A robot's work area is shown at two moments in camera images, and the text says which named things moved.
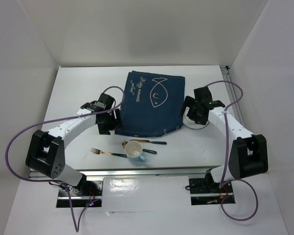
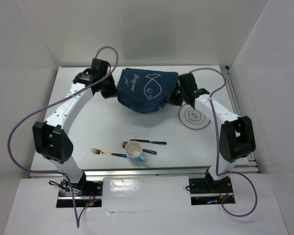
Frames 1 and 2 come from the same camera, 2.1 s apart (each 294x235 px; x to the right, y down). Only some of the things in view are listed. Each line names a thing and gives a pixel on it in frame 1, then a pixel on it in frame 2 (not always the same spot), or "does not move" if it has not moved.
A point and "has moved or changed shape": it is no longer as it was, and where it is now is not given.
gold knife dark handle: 156,142 does not move
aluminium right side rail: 226,71 does not move
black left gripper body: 108,118 to 107,85
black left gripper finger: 117,125 to 117,88
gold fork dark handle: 100,152 does not move
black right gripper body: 193,108 to 179,95
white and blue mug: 133,150 does not move
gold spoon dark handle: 145,150 does not move
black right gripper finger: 200,119 to 171,99
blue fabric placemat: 151,104 has moved or changed shape
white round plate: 190,123 does not move
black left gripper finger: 105,128 to 109,95
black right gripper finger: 187,102 to 178,85
